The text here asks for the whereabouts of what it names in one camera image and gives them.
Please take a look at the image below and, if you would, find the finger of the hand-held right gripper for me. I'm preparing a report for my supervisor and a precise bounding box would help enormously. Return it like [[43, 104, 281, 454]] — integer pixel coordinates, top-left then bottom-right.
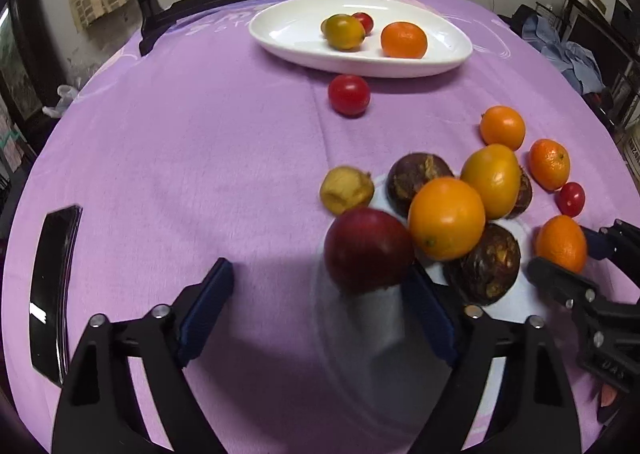
[[580, 220, 640, 285], [526, 257, 601, 315]]

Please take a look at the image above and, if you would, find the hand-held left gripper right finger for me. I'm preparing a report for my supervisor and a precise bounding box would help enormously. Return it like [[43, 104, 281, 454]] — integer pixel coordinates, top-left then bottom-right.
[[402, 264, 583, 454]]

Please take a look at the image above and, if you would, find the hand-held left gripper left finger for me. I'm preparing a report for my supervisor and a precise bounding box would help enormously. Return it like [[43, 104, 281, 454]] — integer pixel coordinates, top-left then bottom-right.
[[51, 257, 236, 454]]

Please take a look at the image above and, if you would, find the orange tangerine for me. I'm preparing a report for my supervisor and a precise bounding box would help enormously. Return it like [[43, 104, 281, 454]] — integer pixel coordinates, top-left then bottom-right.
[[535, 215, 588, 273], [529, 139, 571, 192], [380, 22, 429, 59], [480, 106, 526, 151]]

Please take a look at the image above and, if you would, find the dark brown passion fruit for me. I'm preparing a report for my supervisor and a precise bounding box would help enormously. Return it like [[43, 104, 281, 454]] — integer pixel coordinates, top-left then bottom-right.
[[442, 223, 522, 307], [386, 153, 455, 217], [505, 166, 533, 221]]

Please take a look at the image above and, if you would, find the dark red plum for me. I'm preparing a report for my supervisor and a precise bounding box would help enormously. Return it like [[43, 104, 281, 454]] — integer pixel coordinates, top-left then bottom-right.
[[323, 207, 416, 293]]

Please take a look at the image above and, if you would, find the large orange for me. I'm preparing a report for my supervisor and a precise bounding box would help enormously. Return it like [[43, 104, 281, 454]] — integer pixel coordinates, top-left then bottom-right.
[[408, 177, 487, 261]]

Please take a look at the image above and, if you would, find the yellow-orange citrus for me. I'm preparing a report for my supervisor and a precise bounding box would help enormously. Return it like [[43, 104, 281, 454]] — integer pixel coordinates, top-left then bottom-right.
[[460, 144, 523, 221]]

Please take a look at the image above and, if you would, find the lumpy yellow fruit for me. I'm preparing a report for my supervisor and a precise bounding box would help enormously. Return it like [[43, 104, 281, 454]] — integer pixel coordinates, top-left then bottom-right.
[[319, 166, 375, 215]]

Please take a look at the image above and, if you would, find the white oval plate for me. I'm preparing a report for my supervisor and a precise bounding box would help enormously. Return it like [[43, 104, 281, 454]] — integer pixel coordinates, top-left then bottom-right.
[[249, 0, 474, 79]]

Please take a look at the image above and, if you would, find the green-yellow citrus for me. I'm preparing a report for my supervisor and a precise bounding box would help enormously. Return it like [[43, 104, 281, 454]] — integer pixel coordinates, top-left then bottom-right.
[[325, 14, 366, 52]]

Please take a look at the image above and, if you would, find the person's right hand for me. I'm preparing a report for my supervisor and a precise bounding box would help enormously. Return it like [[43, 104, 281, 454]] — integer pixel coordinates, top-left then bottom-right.
[[597, 384, 623, 425]]

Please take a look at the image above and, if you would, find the black smartphone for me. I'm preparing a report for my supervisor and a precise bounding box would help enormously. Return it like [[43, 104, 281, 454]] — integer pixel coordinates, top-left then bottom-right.
[[29, 205, 83, 387]]

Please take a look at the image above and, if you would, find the blue clothes pile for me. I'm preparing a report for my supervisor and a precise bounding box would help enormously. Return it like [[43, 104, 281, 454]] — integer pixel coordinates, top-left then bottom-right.
[[520, 14, 603, 94]]

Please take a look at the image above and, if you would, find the black metal rack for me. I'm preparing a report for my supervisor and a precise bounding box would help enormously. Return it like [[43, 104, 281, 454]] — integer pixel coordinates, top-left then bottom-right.
[[562, 0, 640, 135]]

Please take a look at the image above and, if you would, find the black hat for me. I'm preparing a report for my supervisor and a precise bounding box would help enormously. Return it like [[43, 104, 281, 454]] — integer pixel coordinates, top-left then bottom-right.
[[510, 4, 540, 34]]

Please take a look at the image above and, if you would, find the white plastic bag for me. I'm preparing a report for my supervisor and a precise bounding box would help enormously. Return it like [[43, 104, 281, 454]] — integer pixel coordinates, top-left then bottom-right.
[[42, 84, 81, 117]]

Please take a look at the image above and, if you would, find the dark framed cabinet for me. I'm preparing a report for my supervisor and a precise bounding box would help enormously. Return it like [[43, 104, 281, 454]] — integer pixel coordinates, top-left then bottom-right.
[[0, 0, 46, 155]]

